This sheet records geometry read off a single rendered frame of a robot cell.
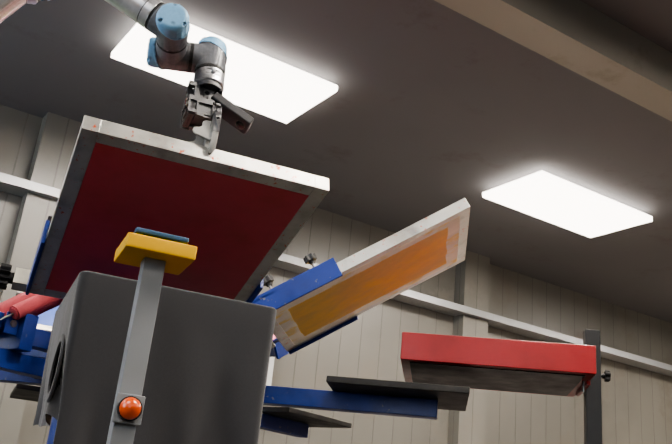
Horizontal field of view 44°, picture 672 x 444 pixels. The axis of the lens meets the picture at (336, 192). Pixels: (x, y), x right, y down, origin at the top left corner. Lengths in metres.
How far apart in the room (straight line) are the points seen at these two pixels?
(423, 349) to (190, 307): 1.07
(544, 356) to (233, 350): 1.19
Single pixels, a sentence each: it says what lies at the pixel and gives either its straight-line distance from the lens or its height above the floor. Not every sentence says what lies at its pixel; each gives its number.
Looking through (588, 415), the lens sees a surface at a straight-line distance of 2.97.
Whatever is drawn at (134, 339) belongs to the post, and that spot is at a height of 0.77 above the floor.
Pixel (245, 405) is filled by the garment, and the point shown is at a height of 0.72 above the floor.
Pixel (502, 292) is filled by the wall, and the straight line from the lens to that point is 8.31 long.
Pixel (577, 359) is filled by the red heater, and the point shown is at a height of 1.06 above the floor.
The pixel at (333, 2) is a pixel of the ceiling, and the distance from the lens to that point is 4.43.
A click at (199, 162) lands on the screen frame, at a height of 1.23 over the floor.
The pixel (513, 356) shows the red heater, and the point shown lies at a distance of 2.76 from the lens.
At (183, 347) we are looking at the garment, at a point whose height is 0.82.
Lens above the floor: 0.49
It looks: 22 degrees up
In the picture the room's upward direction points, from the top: 6 degrees clockwise
